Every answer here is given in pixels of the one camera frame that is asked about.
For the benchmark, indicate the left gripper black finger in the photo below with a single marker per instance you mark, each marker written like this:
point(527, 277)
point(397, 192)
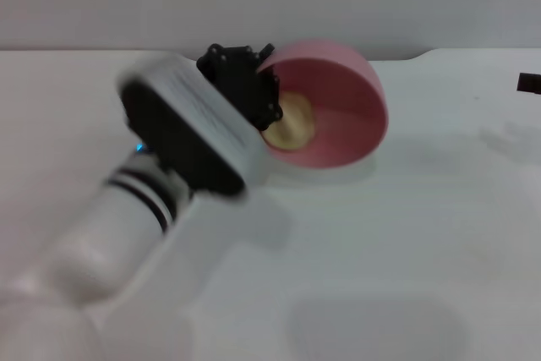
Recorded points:
point(272, 82)
point(267, 51)

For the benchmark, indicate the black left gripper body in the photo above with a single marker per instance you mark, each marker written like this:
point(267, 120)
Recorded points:
point(236, 78)

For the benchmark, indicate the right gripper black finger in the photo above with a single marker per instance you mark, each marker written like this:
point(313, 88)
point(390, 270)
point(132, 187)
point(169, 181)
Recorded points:
point(530, 83)

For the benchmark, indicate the beige egg yolk pastry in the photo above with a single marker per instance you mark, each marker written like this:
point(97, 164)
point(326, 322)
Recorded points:
point(293, 124)

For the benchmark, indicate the pink plastic bowl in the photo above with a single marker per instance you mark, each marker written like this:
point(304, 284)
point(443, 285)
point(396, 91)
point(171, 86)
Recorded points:
point(346, 124)

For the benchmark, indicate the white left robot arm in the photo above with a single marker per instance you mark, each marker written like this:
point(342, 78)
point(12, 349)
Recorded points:
point(84, 259)

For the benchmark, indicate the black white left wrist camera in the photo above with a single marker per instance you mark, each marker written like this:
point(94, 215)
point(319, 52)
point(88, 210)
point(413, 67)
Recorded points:
point(186, 124)

